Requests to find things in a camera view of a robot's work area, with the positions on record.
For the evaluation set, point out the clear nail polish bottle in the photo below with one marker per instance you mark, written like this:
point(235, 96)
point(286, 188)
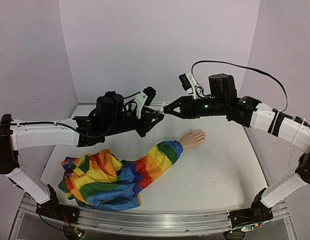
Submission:
point(161, 107)

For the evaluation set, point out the rainbow striped jacket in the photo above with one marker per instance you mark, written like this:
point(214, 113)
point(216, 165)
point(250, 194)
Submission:
point(101, 181)

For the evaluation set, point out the aluminium front rail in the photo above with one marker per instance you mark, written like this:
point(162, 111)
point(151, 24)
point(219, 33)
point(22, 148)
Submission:
point(167, 224)

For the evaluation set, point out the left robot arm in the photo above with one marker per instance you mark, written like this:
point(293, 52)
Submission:
point(111, 116)

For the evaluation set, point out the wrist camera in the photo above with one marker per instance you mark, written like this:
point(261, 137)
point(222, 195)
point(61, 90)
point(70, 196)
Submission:
point(144, 98)
point(191, 86)

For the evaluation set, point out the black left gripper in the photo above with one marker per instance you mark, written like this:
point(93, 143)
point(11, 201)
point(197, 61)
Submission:
point(149, 118)

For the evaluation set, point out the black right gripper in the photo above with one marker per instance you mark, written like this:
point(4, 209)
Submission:
point(183, 107)

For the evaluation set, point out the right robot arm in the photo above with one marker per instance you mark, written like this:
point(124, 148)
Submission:
point(251, 113)

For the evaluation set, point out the mannequin hand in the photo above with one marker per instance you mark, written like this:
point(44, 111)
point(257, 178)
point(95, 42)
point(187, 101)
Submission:
point(192, 139)

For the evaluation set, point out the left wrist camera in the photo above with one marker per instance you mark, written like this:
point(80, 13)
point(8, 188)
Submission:
point(144, 98)

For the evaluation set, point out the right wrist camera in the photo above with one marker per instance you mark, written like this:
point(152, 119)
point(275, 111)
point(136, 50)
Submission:
point(191, 86)

